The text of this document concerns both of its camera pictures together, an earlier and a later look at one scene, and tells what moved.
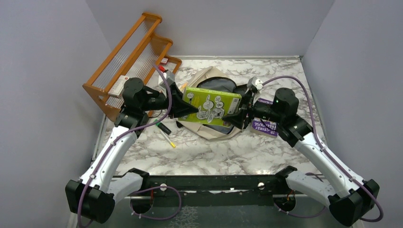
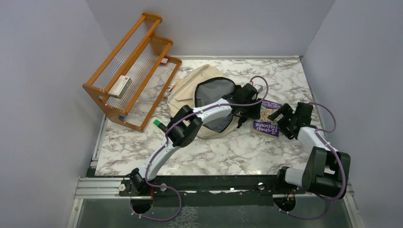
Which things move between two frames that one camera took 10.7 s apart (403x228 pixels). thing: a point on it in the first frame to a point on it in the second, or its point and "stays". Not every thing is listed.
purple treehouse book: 264,127 stays
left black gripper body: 156,101 to 249,111
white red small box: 117,90 stays
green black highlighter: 162,127 stays
